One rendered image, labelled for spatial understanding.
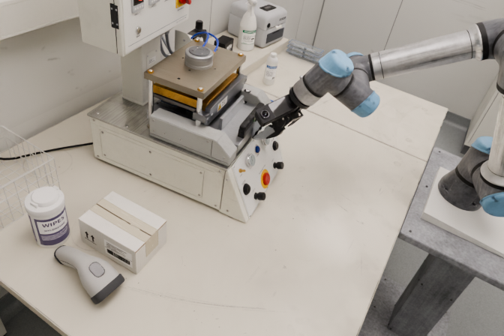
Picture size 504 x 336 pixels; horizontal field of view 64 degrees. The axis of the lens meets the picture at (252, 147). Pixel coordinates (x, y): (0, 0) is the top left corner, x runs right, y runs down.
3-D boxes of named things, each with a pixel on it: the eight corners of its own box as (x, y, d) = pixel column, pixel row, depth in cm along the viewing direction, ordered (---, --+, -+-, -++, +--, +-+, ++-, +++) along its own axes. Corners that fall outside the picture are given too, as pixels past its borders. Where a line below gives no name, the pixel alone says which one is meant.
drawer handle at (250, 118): (237, 136, 114) (238, 124, 112) (257, 112, 126) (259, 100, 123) (243, 139, 114) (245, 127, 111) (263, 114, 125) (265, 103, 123)
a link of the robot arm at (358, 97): (380, 84, 111) (351, 59, 107) (384, 107, 102) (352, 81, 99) (358, 102, 115) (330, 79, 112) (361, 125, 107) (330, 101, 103)
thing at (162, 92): (152, 96, 115) (152, 66, 109) (191, 67, 132) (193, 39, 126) (206, 116, 111) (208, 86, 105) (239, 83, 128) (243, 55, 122)
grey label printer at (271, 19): (225, 33, 212) (229, 0, 201) (248, 24, 225) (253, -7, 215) (263, 50, 202) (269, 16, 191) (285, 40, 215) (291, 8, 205)
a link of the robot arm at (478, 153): (487, 165, 137) (511, 135, 128) (499, 194, 127) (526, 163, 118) (453, 157, 137) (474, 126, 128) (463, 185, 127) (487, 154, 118)
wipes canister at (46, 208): (27, 238, 104) (14, 197, 95) (55, 217, 111) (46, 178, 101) (50, 255, 102) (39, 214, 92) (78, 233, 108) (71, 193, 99)
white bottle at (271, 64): (262, 79, 188) (267, 50, 179) (272, 79, 189) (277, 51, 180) (264, 85, 184) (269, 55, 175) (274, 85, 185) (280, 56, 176)
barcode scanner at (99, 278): (42, 267, 99) (36, 247, 94) (69, 246, 104) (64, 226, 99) (103, 313, 92) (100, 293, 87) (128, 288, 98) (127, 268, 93)
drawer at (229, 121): (146, 121, 120) (146, 98, 116) (184, 89, 137) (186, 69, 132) (236, 156, 114) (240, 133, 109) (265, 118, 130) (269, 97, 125)
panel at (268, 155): (248, 219, 120) (231, 166, 111) (283, 162, 142) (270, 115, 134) (254, 219, 119) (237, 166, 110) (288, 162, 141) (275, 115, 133)
